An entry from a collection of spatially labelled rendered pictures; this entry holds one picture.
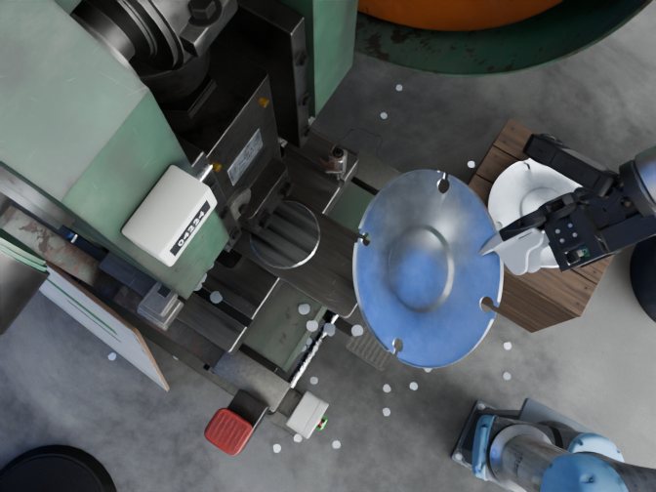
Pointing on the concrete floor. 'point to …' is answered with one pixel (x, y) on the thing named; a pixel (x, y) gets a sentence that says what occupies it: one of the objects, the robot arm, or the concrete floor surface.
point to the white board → (101, 321)
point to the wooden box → (570, 295)
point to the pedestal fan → (56, 471)
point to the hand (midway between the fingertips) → (487, 245)
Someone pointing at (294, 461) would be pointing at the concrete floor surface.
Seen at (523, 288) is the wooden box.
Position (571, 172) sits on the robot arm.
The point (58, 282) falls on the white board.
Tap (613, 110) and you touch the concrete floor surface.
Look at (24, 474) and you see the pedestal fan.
